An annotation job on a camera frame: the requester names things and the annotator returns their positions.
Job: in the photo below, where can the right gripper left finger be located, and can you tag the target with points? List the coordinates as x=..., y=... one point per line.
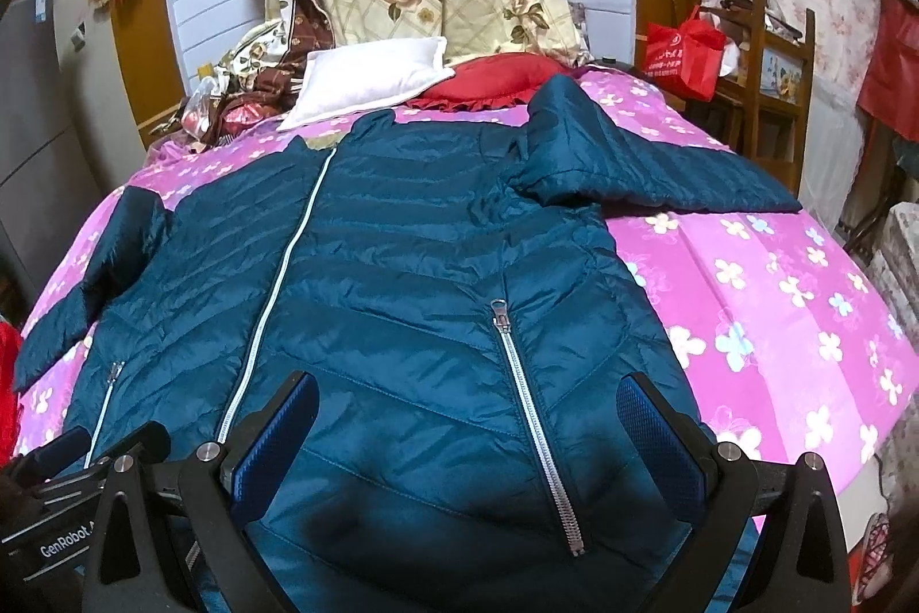
x=158, y=521

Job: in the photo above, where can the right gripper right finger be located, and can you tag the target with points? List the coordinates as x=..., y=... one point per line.
x=799, y=562

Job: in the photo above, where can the dark teal puffer jacket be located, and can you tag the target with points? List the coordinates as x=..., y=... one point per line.
x=457, y=295

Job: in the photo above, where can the grey wardrobe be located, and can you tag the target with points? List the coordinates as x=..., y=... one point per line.
x=68, y=132

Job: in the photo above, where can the wooden shelf rack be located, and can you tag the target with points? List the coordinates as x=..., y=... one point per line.
x=766, y=101

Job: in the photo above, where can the red cloth at right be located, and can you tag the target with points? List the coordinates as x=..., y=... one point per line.
x=890, y=90

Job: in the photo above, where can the white pillow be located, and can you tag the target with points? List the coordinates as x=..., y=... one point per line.
x=361, y=77

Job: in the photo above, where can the red shopping bag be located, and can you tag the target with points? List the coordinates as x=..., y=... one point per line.
x=685, y=60

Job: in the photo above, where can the red ruffled pillow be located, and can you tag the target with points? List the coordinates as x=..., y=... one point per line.
x=491, y=82

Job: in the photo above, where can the brown patterned blanket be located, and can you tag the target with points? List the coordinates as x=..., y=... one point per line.
x=265, y=69

